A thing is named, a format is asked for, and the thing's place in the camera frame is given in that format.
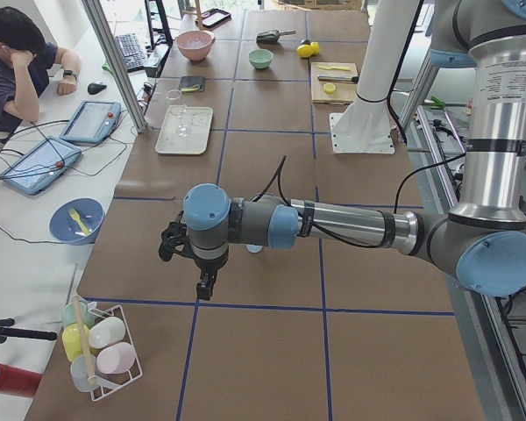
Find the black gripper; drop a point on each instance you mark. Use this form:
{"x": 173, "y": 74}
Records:
{"x": 209, "y": 267}

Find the light blue cup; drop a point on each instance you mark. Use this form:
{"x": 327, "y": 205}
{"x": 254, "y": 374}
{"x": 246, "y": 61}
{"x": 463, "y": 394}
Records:
{"x": 253, "y": 248}

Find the green bowl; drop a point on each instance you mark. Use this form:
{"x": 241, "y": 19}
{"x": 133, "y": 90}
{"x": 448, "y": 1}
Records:
{"x": 260, "y": 59}

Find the metal ice scoop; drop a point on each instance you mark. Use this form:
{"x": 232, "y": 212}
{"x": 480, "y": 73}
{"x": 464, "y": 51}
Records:
{"x": 272, "y": 36}

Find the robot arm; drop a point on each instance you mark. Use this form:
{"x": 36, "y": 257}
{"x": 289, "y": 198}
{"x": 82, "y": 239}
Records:
{"x": 481, "y": 240}

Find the blue bowl with fork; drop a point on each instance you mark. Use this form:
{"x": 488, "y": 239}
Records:
{"x": 77, "y": 222}

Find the pink bowl of ice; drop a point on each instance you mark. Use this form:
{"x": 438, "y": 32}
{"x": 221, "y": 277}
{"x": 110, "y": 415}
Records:
{"x": 195, "y": 45}

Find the white cup rack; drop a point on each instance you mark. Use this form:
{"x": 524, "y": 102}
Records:
{"x": 100, "y": 348}

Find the cream bear tray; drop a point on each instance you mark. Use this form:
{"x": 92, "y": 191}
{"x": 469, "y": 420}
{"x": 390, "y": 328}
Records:
{"x": 199, "y": 121}

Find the clear wine glass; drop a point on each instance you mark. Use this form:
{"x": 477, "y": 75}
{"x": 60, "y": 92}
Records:
{"x": 178, "y": 109}

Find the teach pendant far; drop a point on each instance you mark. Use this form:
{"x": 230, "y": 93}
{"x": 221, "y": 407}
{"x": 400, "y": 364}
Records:
{"x": 92, "y": 122}

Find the teach pendant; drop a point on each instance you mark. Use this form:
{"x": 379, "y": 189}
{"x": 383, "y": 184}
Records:
{"x": 92, "y": 122}
{"x": 41, "y": 166}

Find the teach pendant near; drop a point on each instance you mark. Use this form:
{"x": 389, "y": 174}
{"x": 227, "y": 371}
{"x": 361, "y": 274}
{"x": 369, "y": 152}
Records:
{"x": 41, "y": 166}

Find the grey yellow folded cloth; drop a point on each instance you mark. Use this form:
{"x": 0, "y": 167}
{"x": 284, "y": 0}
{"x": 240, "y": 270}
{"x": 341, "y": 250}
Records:
{"x": 192, "y": 83}

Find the black computer mouse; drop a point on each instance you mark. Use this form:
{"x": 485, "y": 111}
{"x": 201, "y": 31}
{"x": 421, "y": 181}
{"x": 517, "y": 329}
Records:
{"x": 95, "y": 88}

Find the lemon half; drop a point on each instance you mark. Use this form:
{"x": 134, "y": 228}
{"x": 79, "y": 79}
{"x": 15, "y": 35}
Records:
{"x": 329, "y": 88}

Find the wooden cutting board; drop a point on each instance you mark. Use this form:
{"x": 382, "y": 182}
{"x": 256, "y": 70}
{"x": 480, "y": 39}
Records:
{"x": 333, "y": 82}

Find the black keyboard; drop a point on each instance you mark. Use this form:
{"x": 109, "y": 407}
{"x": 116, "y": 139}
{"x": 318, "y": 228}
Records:
{"x": 134, "y": 53}

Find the steel muddler black tip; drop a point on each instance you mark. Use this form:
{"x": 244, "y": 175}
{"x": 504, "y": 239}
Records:
{"x": 340, "y": 79}

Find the yellow lemon upper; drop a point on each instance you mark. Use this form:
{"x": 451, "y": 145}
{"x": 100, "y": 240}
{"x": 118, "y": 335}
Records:
{"x": 305, "y": 51}

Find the yellow lemon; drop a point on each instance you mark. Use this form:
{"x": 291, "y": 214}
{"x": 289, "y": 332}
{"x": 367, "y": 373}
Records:
{"x": 315, "y": 47}
{"x": 305, "y": 51}

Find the yellow plastic knife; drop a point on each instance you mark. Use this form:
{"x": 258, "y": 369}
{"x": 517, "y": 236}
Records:
{"x": 338, "y": 68}

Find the yellow lemon lower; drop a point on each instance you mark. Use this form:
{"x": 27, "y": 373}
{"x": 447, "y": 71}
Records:
{"x": 315, "y": 47}

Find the seated person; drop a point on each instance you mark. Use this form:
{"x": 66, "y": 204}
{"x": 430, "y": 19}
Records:
{"x": 25, "y": 58}

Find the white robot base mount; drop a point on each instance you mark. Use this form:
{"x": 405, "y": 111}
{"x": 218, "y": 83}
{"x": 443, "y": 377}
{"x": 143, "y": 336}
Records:
{"x": 364, "y": 127}

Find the aluminium frame post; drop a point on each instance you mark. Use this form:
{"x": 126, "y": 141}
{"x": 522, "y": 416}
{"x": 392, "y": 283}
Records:
{"x": 100, "y": 25}

